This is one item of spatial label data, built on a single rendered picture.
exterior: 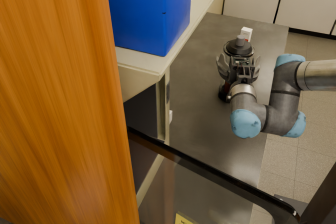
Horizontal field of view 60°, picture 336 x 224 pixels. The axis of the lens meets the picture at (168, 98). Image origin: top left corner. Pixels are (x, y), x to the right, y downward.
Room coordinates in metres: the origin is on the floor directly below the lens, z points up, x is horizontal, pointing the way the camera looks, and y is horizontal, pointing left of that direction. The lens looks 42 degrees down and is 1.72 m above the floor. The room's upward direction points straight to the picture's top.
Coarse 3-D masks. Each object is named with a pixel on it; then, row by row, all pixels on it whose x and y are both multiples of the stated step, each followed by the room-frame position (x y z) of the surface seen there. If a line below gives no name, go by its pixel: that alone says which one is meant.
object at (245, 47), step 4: (240, 36) 0.89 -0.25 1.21; (244, 36) 0.89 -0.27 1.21; (232, 40) 0.91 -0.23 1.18; (236, 40) 0.89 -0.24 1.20; (240, 40) 0.88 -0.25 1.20; (244, 40) 0.91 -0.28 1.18; (228, 44) 0.89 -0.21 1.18; (232, 44) 0.89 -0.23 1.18; (236, 44) 0.88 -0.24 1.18; (240, 44) 0.88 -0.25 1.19; (244, 44) 0.89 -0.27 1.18; (248, 44) 0.89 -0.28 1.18; (228, 48) 0.88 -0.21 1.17; (232, 48) 0.87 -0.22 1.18; (236, 48) 0.86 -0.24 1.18; (240, 48) 0.86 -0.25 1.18; (244, 48) 0.86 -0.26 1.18; (248, 48) 0.86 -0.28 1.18; (232, 52) 0.86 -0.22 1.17; (236, 52) 0.85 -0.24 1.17; (240, 52) 0.85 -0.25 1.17; (244, 52) 0.85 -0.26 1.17; (248, 52) 0.85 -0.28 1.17
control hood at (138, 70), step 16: (192, 0) 0.49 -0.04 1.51; (208, 0) 0.49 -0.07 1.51; (192, 16) 0.43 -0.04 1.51; (128, 48) 0.34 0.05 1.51; (176, 48) 0.34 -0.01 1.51; (128, 64) 0.30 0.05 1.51; (144, 64) 0.30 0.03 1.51; (160, 64) 0.30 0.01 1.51; (128, 80) 0.30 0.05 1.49; (144, 80) 0.29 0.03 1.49; (128, 96) 0.30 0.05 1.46
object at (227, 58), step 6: (252, 48) 0.88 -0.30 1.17; (234, 54) 0.85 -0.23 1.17; (240, 54) 0.85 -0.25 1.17; (246, 54) 0.85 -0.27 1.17; (228, 60) 0.86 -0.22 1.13; (222, 78) 0.88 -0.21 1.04; (222, 84) 0.87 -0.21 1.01; (228, 84) 0.85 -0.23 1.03; (222, 90) 0.87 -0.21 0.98; (228, 90) 0.85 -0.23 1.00
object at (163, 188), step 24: (144, 144) 0.28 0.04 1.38; (144, 168) 0.28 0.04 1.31; (168, 168) 0.26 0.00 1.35; (192, 168) 0.24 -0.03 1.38; (144, 192) 0.29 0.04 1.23; (168, 192) 0.26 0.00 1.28; (192, 192) 0.23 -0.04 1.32; (216, 192) 0.22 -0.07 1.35; (240, 192) 0.20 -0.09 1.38; (144, 216) 0.29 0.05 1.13; (168, 216) 0.26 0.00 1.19; (192, 216) 0.23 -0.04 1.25; (216, 216) 0.21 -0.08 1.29; (240, 216) 0.19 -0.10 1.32; (264, 216) 0.18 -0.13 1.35; (288, 216) 0.17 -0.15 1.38
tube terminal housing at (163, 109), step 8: (168, 72) 0.61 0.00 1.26; (160, 80) 0.63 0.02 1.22; (168, 80) 0.61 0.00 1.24; (160, 88) 0.63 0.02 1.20; (160, 96) 0.63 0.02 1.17; (160, 104) 0.63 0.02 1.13; (168, 104) 0.61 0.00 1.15; (160, 112) 0.63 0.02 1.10; (168, 112) 0.61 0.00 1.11; (160, 120) 0.62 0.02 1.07; (168, 120) 0.61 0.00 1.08; (160, 128) 0.62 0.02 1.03; (168, 128) 0.61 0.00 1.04; (160, 136) 0.61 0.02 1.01; (168, 136) 0.61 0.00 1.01; (168, 144) 0.61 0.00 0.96
